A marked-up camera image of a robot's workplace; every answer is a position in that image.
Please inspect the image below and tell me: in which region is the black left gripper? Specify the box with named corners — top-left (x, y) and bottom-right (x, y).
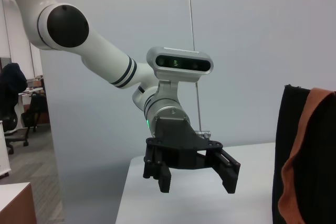
top-left (143, 115), bottom-right (242, 195)

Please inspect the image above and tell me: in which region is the black bag with brown straps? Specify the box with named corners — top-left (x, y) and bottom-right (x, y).
top-left (271, 83), bottom-right (336, 224)

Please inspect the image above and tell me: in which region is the black office chair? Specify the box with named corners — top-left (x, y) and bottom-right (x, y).
top-left (20, 94), bottom-right (48, 133)
top-left (0, 62), bottom-right (30, 155)

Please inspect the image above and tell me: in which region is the wooden side table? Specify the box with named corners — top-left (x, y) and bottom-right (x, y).
top-left (0, 182), bottom-right (37, 224)

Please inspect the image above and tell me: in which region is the white cabinet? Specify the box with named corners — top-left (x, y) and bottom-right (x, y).
top-left (0, 120), bottom-right (12, 180)

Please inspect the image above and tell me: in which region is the black jacket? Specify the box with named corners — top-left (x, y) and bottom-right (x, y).
top-left (0, 62), bottom-right (28, 119)

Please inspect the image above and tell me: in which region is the white window blind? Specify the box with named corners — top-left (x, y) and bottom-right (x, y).
top-left (0, 0), bottom-right (44, 80)

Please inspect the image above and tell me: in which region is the left gripper cable silver connector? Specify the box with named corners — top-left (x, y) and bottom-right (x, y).
top-left (195, 129), bottom-right (212, 140)

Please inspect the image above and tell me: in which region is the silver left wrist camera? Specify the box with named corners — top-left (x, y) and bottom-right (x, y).
top-left (146, 46), bottom-right (214, 83)

